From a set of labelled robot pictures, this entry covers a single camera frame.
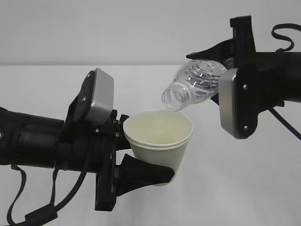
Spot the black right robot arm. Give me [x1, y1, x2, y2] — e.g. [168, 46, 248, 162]
[187, 16, 301, 139]

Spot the clear water bottle green label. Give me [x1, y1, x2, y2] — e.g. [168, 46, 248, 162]
[162, 59, 227, 112]

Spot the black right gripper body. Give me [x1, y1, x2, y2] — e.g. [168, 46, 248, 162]
[230, 16, 256, 68]

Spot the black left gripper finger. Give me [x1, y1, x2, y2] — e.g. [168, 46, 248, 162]
[119, 114, 129, 125]
[116, 154, 175, 196]

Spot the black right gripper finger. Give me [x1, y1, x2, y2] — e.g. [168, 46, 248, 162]
[186, 39, 234, 62]

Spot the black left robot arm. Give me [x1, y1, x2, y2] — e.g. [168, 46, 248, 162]
[0, 69, 175, 211]

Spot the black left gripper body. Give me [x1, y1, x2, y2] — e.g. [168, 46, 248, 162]
[92, 109, 130, 211]

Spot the white paper cup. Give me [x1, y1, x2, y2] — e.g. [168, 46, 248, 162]
[123, 110, 194, 182]

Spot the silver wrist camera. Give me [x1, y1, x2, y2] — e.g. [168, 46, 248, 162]
[85, 68, 114, 125]
[218, 68, 248, 140]

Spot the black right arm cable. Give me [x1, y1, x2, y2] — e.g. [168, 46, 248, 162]
[268, 23, 301, 142]

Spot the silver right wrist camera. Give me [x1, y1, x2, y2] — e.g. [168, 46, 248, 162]
[218, 68, 248, 140]

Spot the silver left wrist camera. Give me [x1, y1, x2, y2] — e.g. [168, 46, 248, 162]
[85, 68, 114, 125]

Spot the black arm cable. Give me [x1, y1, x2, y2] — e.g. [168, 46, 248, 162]
[0, 145, 92, 226]
[268, 23, 301, 142]

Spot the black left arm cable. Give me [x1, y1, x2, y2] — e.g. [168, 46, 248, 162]
[0, 145, 92, 226]

